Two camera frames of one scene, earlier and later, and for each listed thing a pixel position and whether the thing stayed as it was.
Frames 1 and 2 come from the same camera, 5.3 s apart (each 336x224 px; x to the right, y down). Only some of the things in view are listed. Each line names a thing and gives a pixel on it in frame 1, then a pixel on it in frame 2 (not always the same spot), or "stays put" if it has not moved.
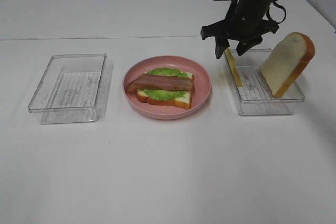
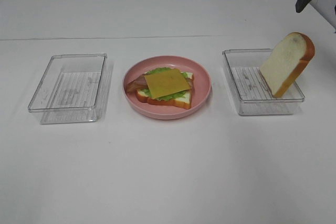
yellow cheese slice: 231,61 → 166,83
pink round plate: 200,93 stays put
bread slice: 184,101 stays put
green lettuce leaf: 163,95 stays put
